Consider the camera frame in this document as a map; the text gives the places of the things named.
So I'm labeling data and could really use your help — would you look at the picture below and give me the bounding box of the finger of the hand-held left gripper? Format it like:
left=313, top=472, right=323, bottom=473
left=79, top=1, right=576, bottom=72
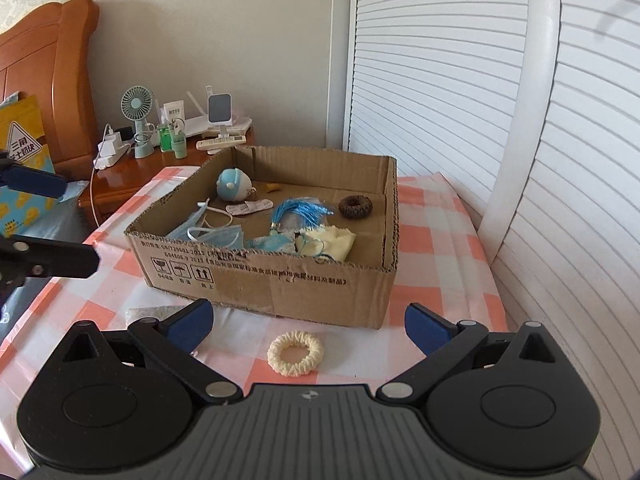
left=0, top=157, right=69, bottom=199
left=0, top=234, right=100, bottom=281

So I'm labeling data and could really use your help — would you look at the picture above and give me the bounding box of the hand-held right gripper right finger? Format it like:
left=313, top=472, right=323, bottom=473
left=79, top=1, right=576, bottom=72
left=376, top=302, right=571, bottom=405

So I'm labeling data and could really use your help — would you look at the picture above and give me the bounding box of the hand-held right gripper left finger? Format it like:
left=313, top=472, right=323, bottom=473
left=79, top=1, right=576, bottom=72
left=47, top=298, right=240, bottom=404

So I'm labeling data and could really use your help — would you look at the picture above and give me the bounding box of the blue face mask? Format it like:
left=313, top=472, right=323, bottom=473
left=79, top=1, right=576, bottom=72
left=164, top=200, right=234, bottom=242
left=187, top=225, right=246, bottom=251

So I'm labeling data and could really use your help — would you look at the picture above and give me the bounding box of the cream hair scrunchie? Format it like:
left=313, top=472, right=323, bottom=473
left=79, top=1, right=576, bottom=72
left=267, top=330, right=326, bottom=379

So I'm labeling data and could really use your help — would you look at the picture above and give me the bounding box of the cardboard box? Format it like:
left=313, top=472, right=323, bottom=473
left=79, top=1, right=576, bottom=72
left=124, top=145, right=400, bottom=331

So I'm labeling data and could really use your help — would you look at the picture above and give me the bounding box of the light blue knitted cloth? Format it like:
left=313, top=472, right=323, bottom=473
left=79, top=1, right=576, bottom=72
left=244, top=230, right=301, bottom=256

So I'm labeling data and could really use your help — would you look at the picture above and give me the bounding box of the pale yellow cloth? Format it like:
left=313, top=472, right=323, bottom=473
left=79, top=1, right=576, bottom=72
left=295, top=225, right=357, bottom=264

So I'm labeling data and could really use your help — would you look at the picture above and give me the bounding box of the white patterned pad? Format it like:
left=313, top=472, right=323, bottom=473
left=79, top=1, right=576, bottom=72
left=225, top=198, right=275, bottom=216

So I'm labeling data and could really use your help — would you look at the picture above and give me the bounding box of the blue round plush toy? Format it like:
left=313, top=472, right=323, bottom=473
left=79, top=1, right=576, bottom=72
left=216, top=167, right=254, bottom=204

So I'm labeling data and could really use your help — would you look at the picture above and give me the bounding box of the blue tassel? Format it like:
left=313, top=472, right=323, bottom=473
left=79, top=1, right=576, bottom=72
left=270, top=197, right=334, bottom=234

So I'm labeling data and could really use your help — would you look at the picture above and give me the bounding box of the yellow paper bag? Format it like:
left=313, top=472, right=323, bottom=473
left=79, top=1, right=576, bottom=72
left=0, top=92, right=59, bottom=239

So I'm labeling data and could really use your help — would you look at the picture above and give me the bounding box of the white power strip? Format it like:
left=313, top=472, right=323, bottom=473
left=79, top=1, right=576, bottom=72
left=94, top=145, right=135, bottom=171

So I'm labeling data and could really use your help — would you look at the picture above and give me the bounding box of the white charger plug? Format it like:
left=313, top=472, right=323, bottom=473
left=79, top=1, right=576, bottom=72
left=98, top=132, right=124, bottom=159

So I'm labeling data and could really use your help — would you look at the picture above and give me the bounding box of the wooden nightstand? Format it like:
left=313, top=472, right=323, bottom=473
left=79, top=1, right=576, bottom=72
left=77, top=125, right=256, bottom=226

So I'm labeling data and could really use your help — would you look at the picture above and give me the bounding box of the pink white checked tablecloth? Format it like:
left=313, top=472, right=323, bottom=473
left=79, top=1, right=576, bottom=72
left=0, top=165, right=509, bottom=411

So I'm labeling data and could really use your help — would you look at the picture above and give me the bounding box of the wooden bed headboard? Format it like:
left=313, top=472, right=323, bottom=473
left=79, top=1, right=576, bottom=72
left=0, top=0, right=101, bottom=182

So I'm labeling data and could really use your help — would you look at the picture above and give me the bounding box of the small green desk fan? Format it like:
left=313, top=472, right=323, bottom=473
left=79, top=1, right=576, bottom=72
left=120, top=85, right=155, bottom=160

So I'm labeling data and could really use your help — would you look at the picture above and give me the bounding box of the brown hair scrunchie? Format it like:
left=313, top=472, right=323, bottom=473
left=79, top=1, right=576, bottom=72
left=338, top=194, right=374, bottom=220

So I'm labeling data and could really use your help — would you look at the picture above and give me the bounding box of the white router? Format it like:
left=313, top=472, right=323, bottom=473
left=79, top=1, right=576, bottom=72
left=182, top=91, right=254, bottom=139

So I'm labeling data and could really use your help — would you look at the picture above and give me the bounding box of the white remote control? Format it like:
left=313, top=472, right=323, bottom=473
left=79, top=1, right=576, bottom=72
left=195, top=134, right=248, bottom=150

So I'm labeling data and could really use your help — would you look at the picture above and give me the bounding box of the white curved bar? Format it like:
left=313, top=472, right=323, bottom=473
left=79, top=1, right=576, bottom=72
left=477, top=0, right=564, bottom=272

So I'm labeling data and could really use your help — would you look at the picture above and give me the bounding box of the white louvred wardrobe door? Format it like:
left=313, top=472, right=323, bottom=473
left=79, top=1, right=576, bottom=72
left=325, top=0, right=640, bottom=480

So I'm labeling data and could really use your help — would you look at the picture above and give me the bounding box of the white cable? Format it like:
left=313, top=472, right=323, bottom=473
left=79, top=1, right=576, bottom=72
left=89, top=122, right=117, bottom=226

